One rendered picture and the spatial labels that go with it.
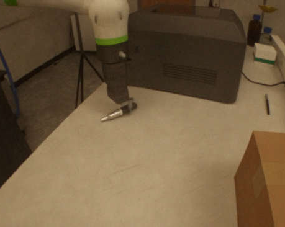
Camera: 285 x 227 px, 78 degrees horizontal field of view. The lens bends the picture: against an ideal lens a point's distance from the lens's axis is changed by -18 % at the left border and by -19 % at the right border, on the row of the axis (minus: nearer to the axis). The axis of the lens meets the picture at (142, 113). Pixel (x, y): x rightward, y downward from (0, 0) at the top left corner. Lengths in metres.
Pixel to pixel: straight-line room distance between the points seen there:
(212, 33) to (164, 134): 0.36
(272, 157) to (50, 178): 0.52
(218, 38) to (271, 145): 0.40
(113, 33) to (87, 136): 0.32
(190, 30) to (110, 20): 0.30
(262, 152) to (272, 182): 0.07
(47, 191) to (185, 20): 0.67
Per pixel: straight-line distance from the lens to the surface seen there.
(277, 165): 0.40
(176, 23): 0.74
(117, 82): 0.61
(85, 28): 3.89
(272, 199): 0.35
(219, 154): 0.60
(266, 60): 1.27
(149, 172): 0.54
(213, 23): 0.73
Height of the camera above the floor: 1.33
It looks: 37 degrees down
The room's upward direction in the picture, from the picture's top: 3 degrees counter-clockwise
